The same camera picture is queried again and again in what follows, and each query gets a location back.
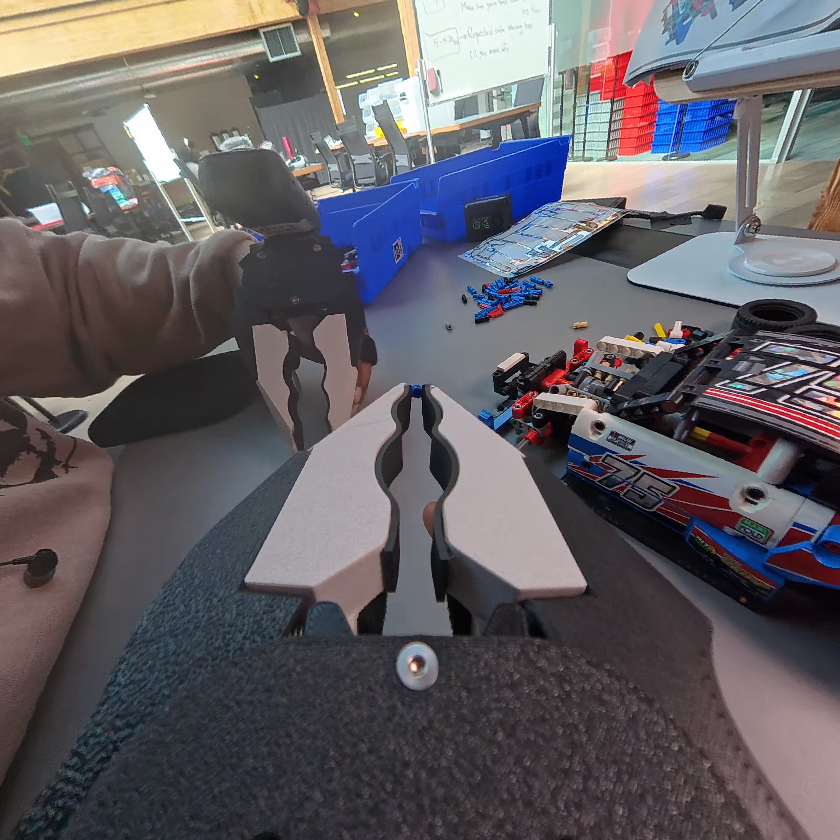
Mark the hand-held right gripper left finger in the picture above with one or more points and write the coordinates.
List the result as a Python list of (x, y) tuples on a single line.
[(315, 525)]

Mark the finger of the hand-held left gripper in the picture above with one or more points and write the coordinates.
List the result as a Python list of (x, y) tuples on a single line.
[(338, 367), (269, 367)]

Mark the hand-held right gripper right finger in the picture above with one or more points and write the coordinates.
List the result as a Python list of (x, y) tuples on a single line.
[(518, 525)]

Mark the instruction booklet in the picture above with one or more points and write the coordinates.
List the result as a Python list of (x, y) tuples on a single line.
[(722, 26)]

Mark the person's left forearm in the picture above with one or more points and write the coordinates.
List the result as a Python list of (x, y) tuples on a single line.
[(98, 295)]

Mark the grey desk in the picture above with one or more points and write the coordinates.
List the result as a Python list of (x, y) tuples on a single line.
[(197, 492)]

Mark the person's left hand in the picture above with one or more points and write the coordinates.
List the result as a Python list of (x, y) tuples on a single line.
[(361, 390)]

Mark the person's right hand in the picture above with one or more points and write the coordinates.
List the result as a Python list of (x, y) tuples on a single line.
[(431, 518)]

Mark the white red black brick heap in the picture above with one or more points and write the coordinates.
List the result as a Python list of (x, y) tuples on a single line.
[(349, 262)]

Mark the blue plastic bin with label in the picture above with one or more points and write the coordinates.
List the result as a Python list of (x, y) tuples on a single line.
[(380, 229)]

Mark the black padded wrist rest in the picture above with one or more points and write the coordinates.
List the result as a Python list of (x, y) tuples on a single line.
[(170, 400)]

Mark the toy brick race car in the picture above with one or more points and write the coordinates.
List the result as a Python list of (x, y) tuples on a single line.
[(656, 459)]

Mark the pile of blue red pins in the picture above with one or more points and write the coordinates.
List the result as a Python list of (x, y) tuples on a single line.
[(505, 298)]

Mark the white flipchart on stand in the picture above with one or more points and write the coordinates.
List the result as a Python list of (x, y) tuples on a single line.
[(151, 141)]

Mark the black device with green display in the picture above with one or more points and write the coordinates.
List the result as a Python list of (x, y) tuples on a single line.
[(489, 210)]

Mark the large blue plastic bin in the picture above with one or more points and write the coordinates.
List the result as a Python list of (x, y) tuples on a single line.
[(512, 177)]

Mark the heap of assorted loose bricks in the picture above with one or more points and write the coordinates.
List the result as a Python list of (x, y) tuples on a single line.
[(663, 333)]

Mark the shiny sticker sheet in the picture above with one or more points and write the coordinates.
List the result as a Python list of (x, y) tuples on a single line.
[(544, 233)]

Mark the long wooden office table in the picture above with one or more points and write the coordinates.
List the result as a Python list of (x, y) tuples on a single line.
[(485, 118)]

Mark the person's beige hoodie torso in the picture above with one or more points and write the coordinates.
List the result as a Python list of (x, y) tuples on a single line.
[(46, 525)]

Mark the whiteboard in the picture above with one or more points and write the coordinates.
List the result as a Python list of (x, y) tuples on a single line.
[(485, 46)]

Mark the black toy tyre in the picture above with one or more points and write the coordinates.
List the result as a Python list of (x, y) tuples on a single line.
[(820, 330), (774, 315)]

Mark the stack of red blue bins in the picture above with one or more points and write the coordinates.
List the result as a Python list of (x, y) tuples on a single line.
[(656, 111)]

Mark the white book stand tray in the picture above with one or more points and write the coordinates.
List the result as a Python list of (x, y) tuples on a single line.
[(774, 72)]

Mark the wooden post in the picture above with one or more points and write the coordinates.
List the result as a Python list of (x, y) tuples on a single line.
[(828, 207)]

